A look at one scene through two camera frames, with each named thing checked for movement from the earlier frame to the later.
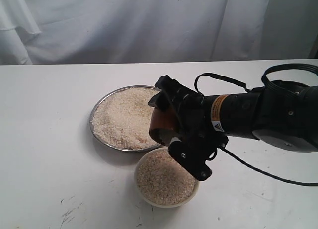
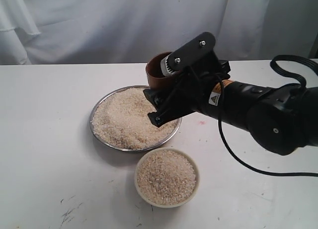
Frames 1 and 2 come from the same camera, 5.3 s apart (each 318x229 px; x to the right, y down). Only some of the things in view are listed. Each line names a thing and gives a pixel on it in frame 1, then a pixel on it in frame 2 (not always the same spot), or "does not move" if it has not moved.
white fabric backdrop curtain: (58, 27) does not move
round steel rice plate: (119, 118) does not move
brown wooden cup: (163, 125) to (157, 79)
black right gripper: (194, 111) to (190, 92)
